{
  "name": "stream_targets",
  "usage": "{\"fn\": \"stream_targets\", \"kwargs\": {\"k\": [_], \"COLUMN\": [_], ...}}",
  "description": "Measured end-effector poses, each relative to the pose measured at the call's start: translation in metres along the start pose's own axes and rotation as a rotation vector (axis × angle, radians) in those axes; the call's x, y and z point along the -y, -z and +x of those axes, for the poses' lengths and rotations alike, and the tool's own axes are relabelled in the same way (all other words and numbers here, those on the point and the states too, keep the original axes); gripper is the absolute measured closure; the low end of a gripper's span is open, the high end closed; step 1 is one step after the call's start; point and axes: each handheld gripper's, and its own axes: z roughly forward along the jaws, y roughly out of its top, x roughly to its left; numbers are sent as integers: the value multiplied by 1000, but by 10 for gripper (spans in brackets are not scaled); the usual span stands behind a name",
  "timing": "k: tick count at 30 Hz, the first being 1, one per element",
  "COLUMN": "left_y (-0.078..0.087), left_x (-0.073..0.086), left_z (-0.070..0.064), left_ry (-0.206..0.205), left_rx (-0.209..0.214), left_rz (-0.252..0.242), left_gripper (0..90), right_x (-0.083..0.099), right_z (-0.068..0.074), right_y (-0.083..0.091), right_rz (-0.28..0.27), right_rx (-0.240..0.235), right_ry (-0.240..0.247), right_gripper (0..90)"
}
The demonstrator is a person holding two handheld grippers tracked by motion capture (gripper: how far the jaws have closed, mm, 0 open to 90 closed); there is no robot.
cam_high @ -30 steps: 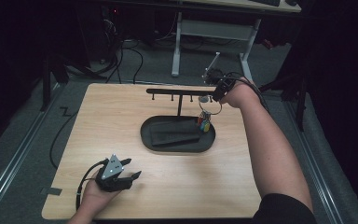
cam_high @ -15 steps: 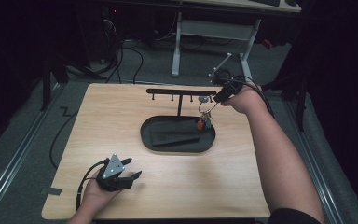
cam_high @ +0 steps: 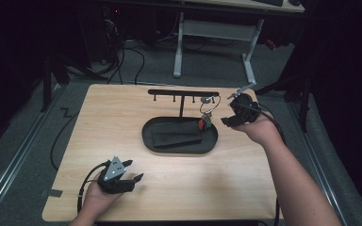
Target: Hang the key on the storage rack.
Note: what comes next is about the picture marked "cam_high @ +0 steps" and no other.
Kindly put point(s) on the white-framed desk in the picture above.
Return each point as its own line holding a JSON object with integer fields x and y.
{"x": 220, "y": 29}

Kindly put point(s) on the black tape strip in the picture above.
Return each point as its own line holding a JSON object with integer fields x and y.
{"x": 53, "y": 192}

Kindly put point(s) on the black key stand with tray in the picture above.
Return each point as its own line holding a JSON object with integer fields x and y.
{"x": 209, "y": 142}

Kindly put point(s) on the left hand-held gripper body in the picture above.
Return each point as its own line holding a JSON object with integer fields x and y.
{"x": 114, "y": 171}

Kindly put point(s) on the black computer mouse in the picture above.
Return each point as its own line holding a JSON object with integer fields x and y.
{"x": 294, "y": 2}

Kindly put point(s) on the person's right hand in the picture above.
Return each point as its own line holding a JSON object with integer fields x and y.
{"x": 260, "y": 130}

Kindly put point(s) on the metal floor rail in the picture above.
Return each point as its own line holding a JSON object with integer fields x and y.
{"x": 314, "y": 163}
{"x": 15, "y": 163}

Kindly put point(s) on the black metal stand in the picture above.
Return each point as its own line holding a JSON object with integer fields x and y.
{"x": 303, "y": 94}
{"x": 47, "y": 81}

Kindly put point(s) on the black keyboard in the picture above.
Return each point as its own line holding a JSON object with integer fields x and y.
{"x": 268, "y": 2}

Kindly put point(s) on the person's left hand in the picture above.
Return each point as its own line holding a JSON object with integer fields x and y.
{"x": 97, "y": 199}

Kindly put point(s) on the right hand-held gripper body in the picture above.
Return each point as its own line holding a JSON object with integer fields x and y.
{"x": 246, "y": 109}

